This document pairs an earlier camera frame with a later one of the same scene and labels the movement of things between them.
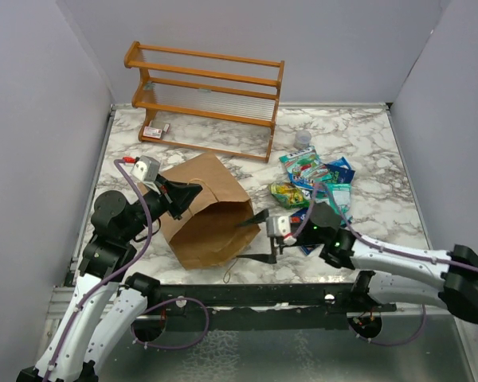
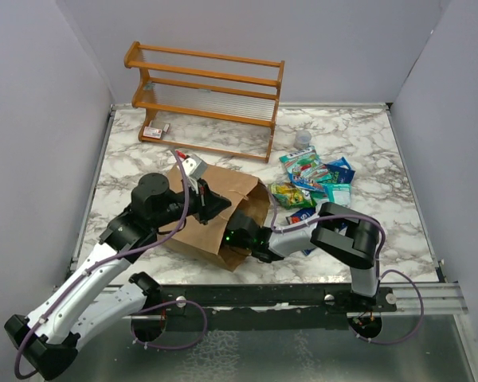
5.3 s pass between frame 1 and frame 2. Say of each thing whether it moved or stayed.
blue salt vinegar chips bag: stayed
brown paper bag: moved
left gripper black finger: moved
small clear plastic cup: stayed
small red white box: stayed
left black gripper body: moved
